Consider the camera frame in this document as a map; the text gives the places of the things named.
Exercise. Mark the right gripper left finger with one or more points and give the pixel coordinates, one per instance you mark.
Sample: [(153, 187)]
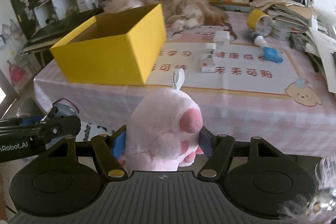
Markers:
[(107, 150)]

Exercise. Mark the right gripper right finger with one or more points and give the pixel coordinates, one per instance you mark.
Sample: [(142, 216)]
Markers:
[(218, 150)]

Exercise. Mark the pink plush toy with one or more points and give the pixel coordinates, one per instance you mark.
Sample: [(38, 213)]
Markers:
[(164, 129)]

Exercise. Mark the blue cloth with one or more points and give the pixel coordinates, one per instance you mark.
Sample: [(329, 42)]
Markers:
[(272, 54)]

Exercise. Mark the large white charger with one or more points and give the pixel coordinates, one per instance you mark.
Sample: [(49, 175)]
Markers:
[(222, 37)]

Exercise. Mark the small white red box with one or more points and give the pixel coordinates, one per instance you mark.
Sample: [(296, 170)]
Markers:
[(207, 63)]

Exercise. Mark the pink cartoon table mat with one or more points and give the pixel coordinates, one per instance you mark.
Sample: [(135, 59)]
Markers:
[(240, 65)]

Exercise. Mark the black piano keyboard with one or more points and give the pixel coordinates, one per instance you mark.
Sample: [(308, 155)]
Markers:
[(49, 35)]

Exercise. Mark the small white charger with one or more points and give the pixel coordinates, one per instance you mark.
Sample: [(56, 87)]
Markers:
[(210, 48)]

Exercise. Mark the yellow cardboard box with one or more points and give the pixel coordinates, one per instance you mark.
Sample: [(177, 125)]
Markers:
[(113, 49)]

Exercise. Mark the white spray bottle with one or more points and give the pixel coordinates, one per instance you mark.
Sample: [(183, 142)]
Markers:
[(255, 38)]

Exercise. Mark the yellow tape roll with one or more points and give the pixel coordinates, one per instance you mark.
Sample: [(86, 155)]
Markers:
[(260, 23)]

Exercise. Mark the orange and white cat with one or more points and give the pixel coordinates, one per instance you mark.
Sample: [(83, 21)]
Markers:
[(180, 14)]

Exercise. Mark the stack of notebooks and papers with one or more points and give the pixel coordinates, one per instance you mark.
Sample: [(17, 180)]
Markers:
[(306, 30)]

